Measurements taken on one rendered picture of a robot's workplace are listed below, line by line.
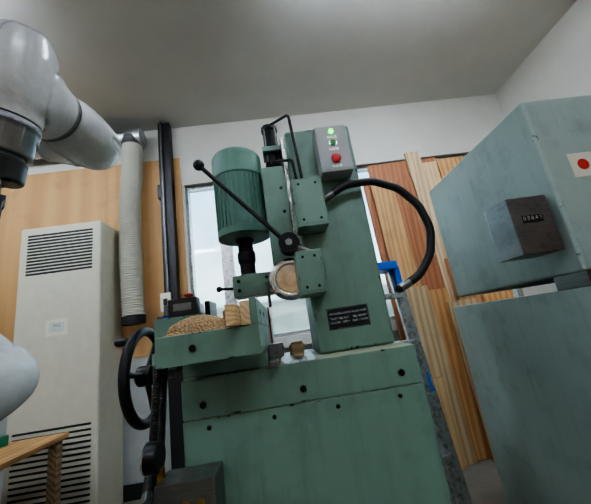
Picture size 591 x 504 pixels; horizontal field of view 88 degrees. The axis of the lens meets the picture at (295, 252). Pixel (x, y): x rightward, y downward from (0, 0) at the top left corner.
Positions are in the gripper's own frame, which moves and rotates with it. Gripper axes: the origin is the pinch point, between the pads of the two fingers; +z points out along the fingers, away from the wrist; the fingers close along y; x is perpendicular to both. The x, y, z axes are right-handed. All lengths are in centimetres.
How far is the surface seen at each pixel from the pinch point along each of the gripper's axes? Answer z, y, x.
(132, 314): 16, 163, -70
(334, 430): 27, -16, -64
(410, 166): -115, 49, -230
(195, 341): 7.6, -4.1, -33.3
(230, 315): 1.7, -12.7, -35.4
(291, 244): -17, 0, -61
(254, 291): -4, 16, -61
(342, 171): -42, -7, -74
